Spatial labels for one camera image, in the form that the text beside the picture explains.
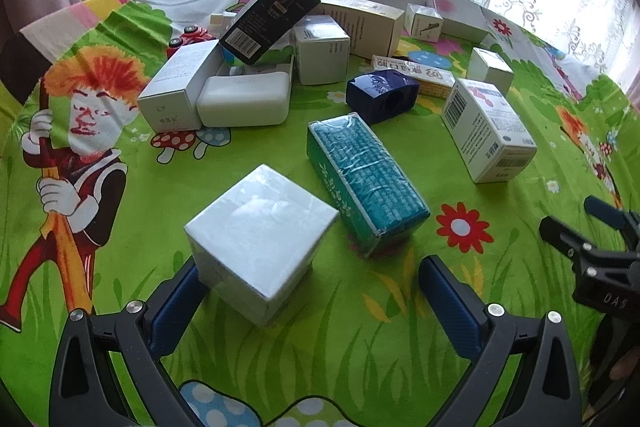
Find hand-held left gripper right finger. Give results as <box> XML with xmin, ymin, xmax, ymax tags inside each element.
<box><xmin>417</xmin><ymin>255</ymin><xmax>583</xmax><ymax>427</ymax></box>

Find teal wrapped box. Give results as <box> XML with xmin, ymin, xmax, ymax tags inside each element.
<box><xmin>306</xmin><ymin>112</ymin><xmax>432</xmax><ymax>259</ymax></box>

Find white wrapped box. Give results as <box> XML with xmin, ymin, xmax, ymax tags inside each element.
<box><xmin>291</xmin><ymin>19</ymin><xmax>351</xmax><ymax>86</ymax></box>

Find red toy car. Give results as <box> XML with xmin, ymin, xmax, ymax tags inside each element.
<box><xmin>167</xmin><ymin>25</ymin><xmax>218</xmax><ymax>58</ymax></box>

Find black box with barcode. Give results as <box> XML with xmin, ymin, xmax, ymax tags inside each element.
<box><xmin>219</xmin><ymin>0</ymin><xmax>321</xmax><ymax>66</ymax></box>

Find small plain white box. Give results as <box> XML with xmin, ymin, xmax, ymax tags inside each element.
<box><xmin>467</xmin><ymin>47</ymin><xmax>516</xmax><ymax>96</ymax></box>

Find small white box dark picture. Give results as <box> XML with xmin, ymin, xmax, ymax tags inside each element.
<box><xmin>404</xmin><ymin>3</ymin><xmax>444</xmax><ymax>42</ymax></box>

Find dark blue box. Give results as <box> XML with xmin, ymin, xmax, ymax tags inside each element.
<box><xmin>346</xmin><ymin>69</ymin><xmax>421</xmax><ymax>125</ymax></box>

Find large cream box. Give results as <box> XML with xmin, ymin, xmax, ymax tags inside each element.
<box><xmin>305</xmin><ymin>0</ymin><xmax>405</xmax><ymax>56</ymax></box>

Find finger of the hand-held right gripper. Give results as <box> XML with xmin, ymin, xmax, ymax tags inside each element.
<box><xmin>584</xmin><ymin>195</ymin><xmax>640</xmax><ymax>253</ymax></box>
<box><xmin>539</xmin><ymin>216</ymin><xmax>626</xmax><ymax>275</ymax></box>

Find green cartoon printed tablecloth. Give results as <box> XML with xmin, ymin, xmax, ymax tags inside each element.
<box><xmin>0</xmin><ymin>0</ymin><xmax>640</xmax><ymax>427</ymax></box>

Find tall white box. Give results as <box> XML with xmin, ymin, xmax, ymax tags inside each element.
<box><xmin>137</xmin><ymin>39</ymin><xmax>223</xmax><ymax>132</ymax></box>

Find white box pink print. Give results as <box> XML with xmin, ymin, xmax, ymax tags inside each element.
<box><xmin>441</xmin><ymin>78</ymin><xmax>538</xmax><ymax>184</ymax></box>

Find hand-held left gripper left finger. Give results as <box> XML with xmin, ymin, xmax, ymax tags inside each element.
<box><xmin>48</xmin><ymin>256</ymin><xmax>211</xmax><ymax>427</ymax></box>

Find white cube box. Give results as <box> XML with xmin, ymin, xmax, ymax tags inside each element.
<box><xmin>184</xmin><ymin>163</ymin><xmax>341</xmax><ymax>329</ymax></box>

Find tiny white box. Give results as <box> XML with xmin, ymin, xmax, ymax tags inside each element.
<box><xmin>210</xmin><ymin>12</ymin><xmax>238</xmax><ymax>38</ymax></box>

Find long white box gold print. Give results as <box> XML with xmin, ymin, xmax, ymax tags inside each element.
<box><xmin>371</xmin><ymin>55</ymin><xmax>457</xmax><ymax>98</ymax></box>

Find white rounded case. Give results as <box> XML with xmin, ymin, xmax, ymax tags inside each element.
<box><xmin>196</xmin><ymin>72</ymin><xmax>292</xmax><ymax>128</ymax></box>

